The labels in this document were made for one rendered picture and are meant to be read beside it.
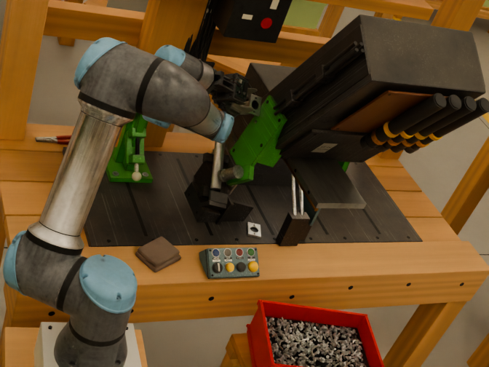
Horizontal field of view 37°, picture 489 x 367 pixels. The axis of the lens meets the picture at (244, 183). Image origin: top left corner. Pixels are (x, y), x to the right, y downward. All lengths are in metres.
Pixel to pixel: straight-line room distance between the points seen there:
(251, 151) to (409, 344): 1.03
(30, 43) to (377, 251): 1.18
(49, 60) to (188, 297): 2.73
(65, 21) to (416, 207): 1.34
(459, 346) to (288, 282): 1.73
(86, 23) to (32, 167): 0.44
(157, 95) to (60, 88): 2.86
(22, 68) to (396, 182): 1.37
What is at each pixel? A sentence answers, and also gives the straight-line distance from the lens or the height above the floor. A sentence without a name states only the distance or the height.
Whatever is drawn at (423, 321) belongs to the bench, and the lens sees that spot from 2.66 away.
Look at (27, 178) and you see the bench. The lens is 2.14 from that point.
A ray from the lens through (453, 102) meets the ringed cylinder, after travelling 1.83.
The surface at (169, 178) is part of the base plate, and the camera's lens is 2.24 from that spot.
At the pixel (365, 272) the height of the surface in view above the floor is 0.90.
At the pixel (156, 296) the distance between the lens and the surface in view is 1.93.
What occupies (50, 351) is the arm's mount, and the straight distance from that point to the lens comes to 1.62.
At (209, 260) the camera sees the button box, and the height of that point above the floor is 0.94.
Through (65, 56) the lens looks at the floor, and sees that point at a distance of 4.56.
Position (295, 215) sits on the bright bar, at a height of 1.01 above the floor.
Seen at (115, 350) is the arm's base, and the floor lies 1.02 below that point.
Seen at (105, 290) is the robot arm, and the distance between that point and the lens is 1.44.
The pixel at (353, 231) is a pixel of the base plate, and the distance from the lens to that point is 2.34.
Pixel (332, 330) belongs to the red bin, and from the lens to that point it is 2.02.
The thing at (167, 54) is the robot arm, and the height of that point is 1.39.
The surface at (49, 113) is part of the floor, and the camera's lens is 4.02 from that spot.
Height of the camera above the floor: 2.21
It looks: 34 degrees down
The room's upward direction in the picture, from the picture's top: 22 degrees clockwise
